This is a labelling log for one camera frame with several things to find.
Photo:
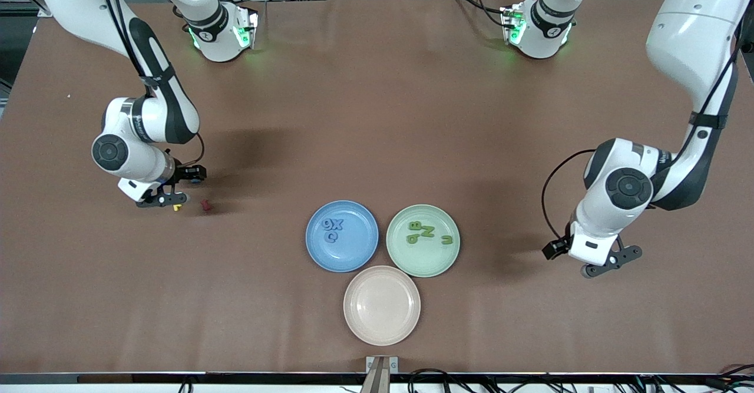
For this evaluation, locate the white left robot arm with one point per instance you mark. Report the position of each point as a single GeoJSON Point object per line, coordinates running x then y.
{"type": "Point", "coordinates": [689, 39]}

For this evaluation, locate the green foam letter b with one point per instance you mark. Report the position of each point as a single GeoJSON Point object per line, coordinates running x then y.
{"type": "Point", "coordinates": [409, 241]}
{"type": "Point", "coordinates": [410, 226]}

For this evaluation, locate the grey metal camera bracket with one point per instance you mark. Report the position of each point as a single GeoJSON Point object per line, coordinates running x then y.
{"type": "Point", "coordinates": [382, 372]}

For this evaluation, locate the beige plate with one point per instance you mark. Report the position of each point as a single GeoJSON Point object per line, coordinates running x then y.
{"type": "Point", "coordinates": [382, 304]}

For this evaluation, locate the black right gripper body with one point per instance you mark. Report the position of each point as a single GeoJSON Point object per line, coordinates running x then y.
{"type": "Point", "coordinates": [189, 174]}

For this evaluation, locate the blue foam letter C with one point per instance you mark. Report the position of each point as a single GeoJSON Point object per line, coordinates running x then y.
{"type": "Point", "coordinates": [327, 238]}

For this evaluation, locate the blue foam letter X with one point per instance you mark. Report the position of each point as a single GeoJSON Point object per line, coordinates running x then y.
{"type": "Point", "coordinates": [337, 224]}

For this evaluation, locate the blue plate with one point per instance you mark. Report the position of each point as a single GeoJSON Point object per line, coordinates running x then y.
{"type": "Point", "coordinates": [353, 257]}

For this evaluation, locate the green foam letter u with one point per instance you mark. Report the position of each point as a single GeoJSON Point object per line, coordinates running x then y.
{"type": "Point", "coordinates": [446, 243]}

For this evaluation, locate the green plate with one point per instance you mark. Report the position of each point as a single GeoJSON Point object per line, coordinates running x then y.
{"type": "Point", "coordinates": [430, 260]}

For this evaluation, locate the green foam letter N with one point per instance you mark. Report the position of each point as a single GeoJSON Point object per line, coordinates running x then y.
{"type": "Point", "coordinates": [428, 232]}

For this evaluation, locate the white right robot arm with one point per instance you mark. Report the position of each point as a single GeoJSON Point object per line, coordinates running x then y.
{"type": "Point", "coordinates": [76, 4]}

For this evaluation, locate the blue foam number 9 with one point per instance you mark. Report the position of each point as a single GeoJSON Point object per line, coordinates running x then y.
{"type": "Point", "coordinates": [327, 228]}

